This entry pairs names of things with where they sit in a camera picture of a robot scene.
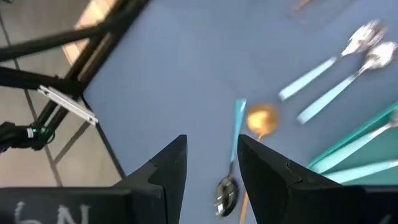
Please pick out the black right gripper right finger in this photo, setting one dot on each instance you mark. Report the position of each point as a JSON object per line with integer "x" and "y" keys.
{"x": 267, "y": 180}

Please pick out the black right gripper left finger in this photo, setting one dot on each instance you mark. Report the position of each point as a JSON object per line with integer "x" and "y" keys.
{"x": 164, "y": 186}

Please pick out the gold spoon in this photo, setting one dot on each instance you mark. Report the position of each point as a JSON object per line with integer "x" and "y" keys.
{"x": 262, "y": 119}

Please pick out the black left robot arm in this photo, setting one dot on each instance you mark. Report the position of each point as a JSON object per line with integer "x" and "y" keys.
{"x": 18, "y": 137}

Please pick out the teal plastic bin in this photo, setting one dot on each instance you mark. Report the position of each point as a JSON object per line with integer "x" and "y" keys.
{"x": 384, "y": 146}

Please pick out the silver metal bracket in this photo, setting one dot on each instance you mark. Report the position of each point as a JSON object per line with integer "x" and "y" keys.
{"x": 68, "y": 104}

